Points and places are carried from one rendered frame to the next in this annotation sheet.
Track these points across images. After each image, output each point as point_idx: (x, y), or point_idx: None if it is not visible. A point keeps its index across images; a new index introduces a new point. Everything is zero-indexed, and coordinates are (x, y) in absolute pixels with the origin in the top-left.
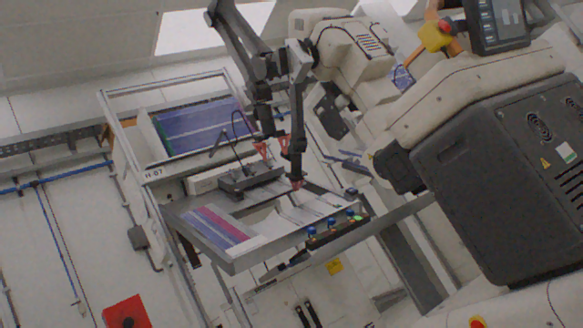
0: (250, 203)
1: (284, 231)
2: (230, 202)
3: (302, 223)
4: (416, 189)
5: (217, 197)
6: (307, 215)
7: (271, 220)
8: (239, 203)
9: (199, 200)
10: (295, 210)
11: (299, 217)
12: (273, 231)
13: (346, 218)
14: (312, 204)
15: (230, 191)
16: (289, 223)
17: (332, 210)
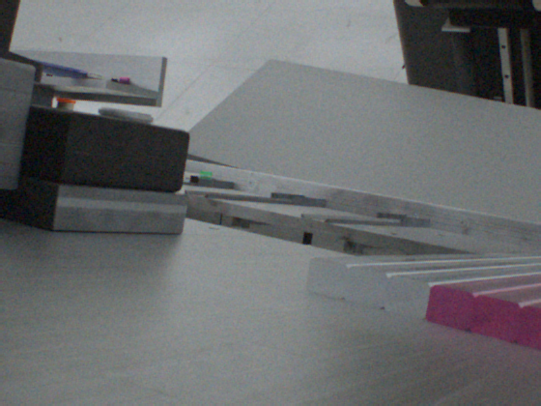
0: (205, 223)
1: (489, 242)
2: (209, 247)
3: (390, 219)
4: (538, 11)
5: (41, 255)
6: (302, 208)
7: (407, 236)
8: (218, 237)
9: (194, 329)
10: (256, 205)
11: (330, 215)
12: (514, 249)
13: (215, 224)
14: (181, 188)
15: (102, 141)
16: (408, 229)
17: (228, 190)
